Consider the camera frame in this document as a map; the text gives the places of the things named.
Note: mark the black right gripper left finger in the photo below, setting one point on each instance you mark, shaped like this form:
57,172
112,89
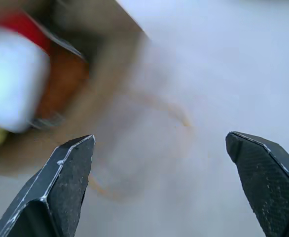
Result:
60,187

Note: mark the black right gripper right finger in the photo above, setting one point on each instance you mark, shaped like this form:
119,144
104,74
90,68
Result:
267,182

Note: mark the orange-brown plush toy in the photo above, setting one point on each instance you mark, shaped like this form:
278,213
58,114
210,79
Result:
63,84

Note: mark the red plush toy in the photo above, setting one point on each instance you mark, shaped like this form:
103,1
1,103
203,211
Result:
27,27

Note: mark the brown cardboard box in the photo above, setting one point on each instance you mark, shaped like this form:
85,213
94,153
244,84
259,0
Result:
110,81

